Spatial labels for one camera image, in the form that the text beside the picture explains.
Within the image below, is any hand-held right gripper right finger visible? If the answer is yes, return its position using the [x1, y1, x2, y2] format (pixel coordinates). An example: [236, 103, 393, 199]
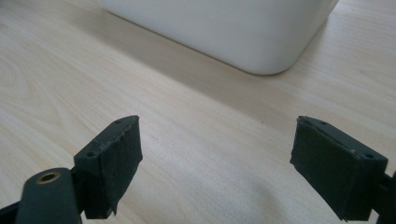
[290, 115, 389, 222]

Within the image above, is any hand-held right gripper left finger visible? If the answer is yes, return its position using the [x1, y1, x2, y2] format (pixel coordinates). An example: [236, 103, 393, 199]
[73, 115, 144, 220]

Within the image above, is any white plastic container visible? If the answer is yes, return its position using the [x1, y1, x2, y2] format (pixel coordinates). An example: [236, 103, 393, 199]
[98, 0, 340, 76]

